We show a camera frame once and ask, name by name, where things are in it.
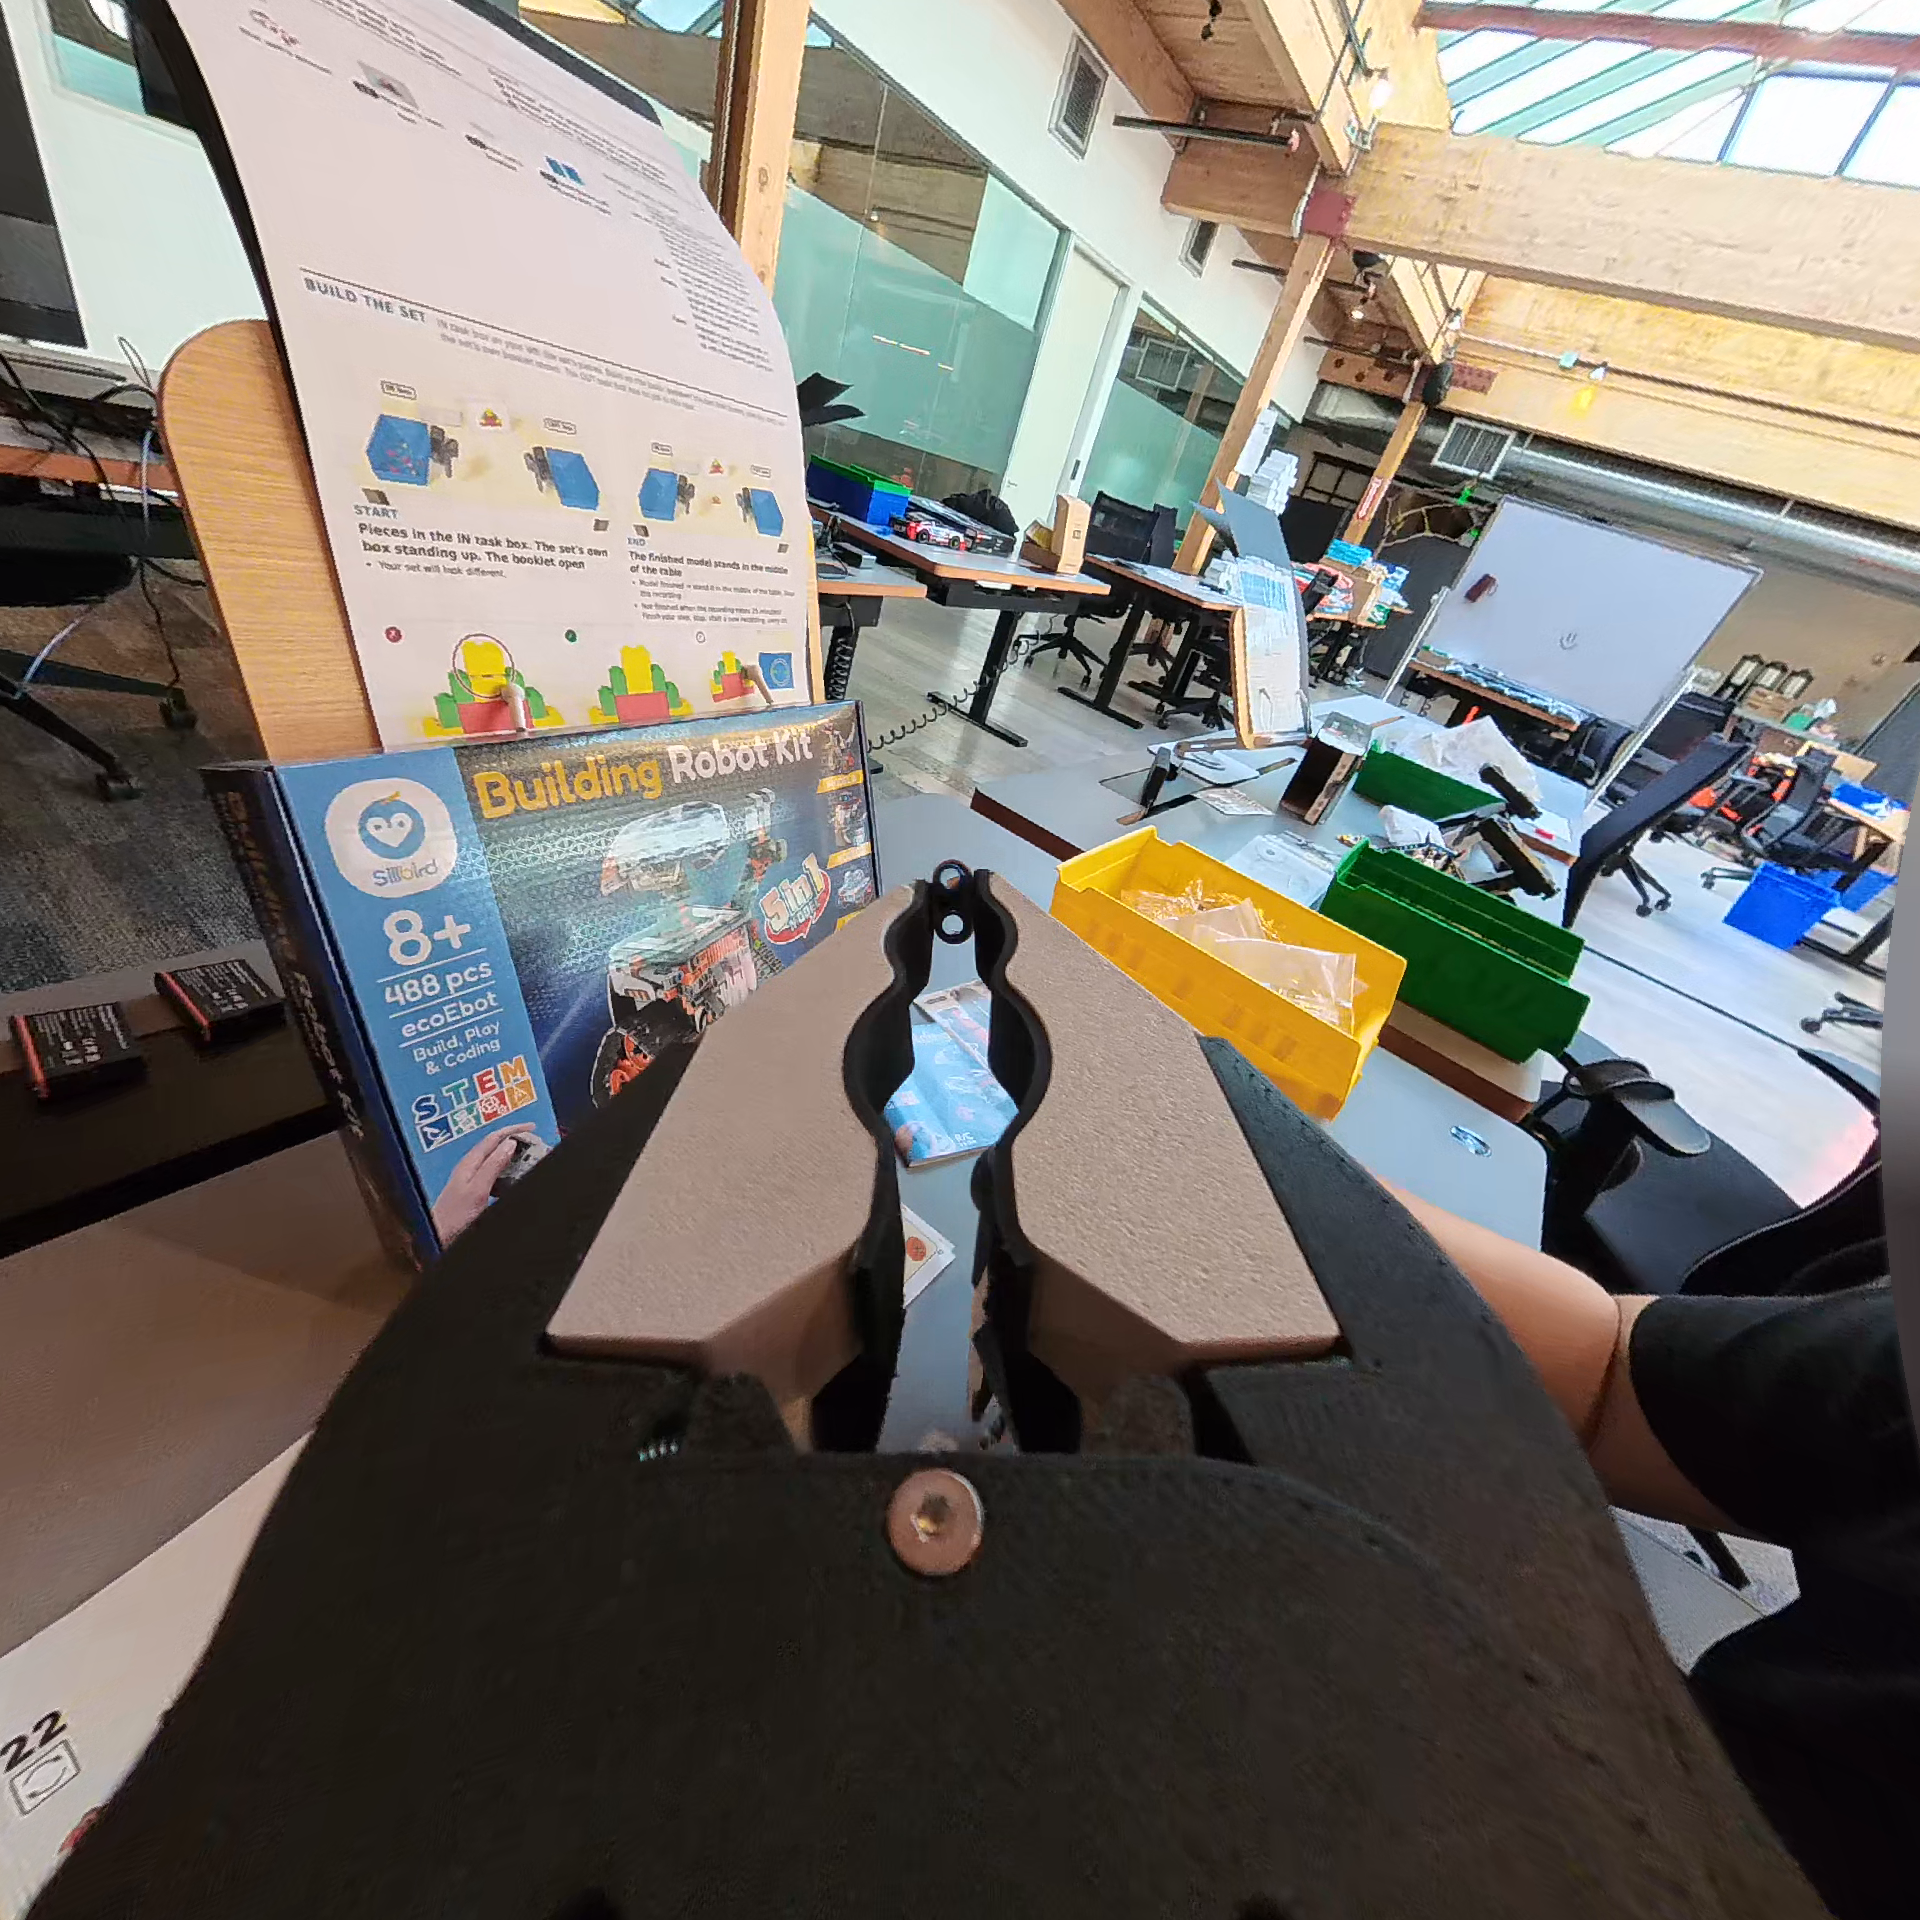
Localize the robot kit box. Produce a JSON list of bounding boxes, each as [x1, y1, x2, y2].
[[202, 698, 890, 1274]]

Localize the green plastic bin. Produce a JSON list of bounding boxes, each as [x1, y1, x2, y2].
[[1352, 745, 1507, 829], [1340, 836, 1587, 977], [1318, 891, 1594, 1068]]

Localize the blue cover leaflet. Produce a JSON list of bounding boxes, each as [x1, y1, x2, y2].
[[882, 978, 1025, 1172]]

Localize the person's right forearm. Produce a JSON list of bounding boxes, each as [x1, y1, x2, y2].
[[1377, 1175, 1659, 1517]]

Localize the crumpled white plastic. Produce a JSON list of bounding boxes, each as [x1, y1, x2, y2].
[[1377, 716, 1547, 818]]

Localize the blue storage bin green lid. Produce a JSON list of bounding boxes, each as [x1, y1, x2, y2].
[[804, 456, 913, 529]]

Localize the black office chair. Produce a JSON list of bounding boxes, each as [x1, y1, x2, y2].
[[1560, 731, 1754, 929], [1026, 491, 1161, 683], [0, 639, 202, 804], [1521, 1042, 1883, 1307]]

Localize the blue plastic crate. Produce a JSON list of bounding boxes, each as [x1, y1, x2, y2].
[[1721, 860, 1849, 951]]

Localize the clear plastic parts bags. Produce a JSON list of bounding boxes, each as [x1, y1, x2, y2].
[[1118, 882, 1363, 1037]]

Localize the black monitor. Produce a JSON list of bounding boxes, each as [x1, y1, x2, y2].
[[0, 0, 86, 352]]

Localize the black battery pack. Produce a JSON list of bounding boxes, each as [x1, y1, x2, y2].
[[153, 959, 290, 1047], [8, 999, 153, 1101]]

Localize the person's black clothing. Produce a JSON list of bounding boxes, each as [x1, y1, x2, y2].
[[1628, 1162, 1920, 1920]]

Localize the white whiteboard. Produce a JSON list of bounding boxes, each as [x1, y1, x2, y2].
[[1382, 496, 1766, 740]]

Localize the black device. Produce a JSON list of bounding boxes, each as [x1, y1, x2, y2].
[[1438, 761, 1565, 905]]

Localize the paper-covered wooden board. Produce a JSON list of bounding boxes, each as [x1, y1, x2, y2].
[[1200, 488, 1314, 753]]

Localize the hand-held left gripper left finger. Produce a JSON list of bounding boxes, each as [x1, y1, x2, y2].
[[544, 882, 921, 1455]]

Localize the wooden top standing desk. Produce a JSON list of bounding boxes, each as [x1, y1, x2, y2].
[[1084, 551, 1248, 731], [814, 508, 1115, 753]]

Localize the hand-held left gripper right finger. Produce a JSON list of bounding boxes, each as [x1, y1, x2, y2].
[[965, 874, 1345, 1455]]

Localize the small wooden box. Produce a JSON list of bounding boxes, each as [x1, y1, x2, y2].
[[1280, 716, 1377, 829]]

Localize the grey desk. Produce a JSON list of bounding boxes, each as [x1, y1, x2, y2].
[[0, 792, 1554, 1666]]

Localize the wooden board stand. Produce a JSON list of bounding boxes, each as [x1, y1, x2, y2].
[[157, 317, 385, 763]]

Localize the printed instruction sheet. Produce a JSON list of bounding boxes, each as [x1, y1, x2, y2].
[[163, 0, 824, 753]]

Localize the yellow plastic bin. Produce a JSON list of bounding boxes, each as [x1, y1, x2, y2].
[[1048, 823, 1408, 1123]]

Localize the black low table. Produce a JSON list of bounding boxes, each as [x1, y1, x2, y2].
[[0, 984, 345, 1260]]

